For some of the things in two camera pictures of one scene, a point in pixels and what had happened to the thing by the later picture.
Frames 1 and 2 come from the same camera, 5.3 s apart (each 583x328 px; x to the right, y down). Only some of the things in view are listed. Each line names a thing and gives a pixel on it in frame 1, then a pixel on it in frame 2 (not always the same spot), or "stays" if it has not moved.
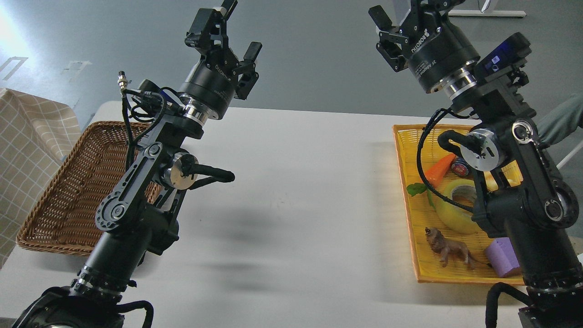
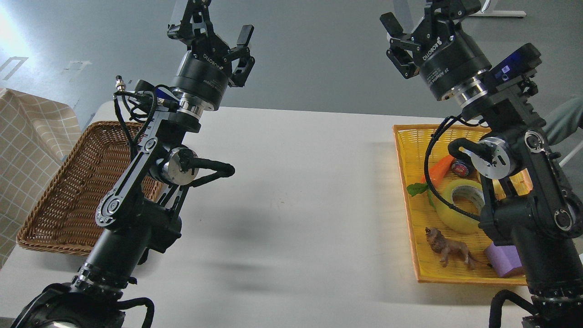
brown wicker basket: [63, 219] stays
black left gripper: [212, 82] to [203, 72]
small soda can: [460, 166] stays
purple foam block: [501, 253] stays
